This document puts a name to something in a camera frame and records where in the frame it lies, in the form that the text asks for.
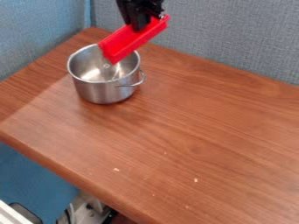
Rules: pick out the stainless steel pot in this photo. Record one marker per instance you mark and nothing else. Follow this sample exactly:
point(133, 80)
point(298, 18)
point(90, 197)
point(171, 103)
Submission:
point(102, 82)

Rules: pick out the red plastic block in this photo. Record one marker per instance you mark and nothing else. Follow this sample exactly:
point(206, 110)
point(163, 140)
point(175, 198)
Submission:
point(122, 42)

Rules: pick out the grey device bottom left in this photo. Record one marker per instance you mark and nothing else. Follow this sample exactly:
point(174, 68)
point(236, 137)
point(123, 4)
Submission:
point(15, 214)

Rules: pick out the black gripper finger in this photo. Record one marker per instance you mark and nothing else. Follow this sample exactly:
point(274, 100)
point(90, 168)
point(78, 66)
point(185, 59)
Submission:
point(137, 18)
point(157, 12)

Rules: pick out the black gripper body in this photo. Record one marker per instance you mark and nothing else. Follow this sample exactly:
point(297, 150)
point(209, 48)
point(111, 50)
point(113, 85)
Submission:
point(151, 5)

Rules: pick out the white box under table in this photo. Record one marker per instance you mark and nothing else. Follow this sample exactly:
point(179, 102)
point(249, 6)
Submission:
point(87, 210)

